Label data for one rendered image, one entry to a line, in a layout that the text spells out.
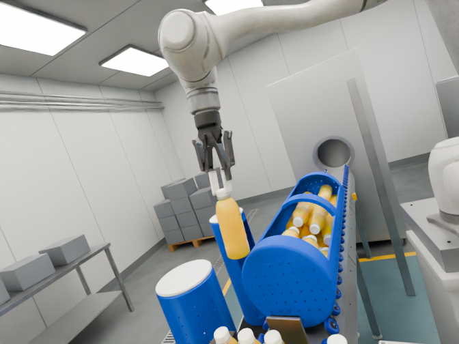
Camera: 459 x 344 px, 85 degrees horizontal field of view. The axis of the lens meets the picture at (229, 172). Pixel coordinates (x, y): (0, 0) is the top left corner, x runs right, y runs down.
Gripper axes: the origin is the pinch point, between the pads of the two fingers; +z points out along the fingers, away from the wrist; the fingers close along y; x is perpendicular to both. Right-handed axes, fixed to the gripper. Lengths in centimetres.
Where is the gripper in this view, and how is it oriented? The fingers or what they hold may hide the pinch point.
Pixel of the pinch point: (220, 182)
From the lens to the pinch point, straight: 73.1
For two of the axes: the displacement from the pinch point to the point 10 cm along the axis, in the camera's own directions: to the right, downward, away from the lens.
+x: -5.5, 1.5, -8.2
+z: 2.0, 9.8, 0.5
